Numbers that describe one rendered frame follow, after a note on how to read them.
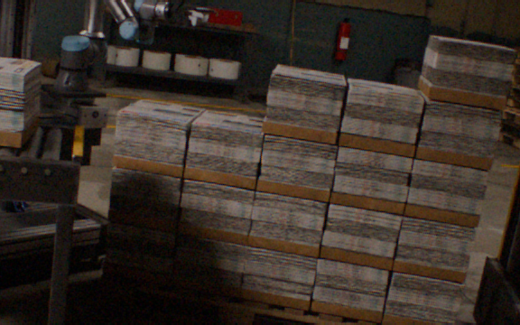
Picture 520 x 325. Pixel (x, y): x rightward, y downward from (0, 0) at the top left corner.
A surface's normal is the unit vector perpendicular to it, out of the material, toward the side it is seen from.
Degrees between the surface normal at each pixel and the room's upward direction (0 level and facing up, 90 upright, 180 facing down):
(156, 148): 90
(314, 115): 90
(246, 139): 90
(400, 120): 90
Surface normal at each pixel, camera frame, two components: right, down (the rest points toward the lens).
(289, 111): -0.09, 0.22
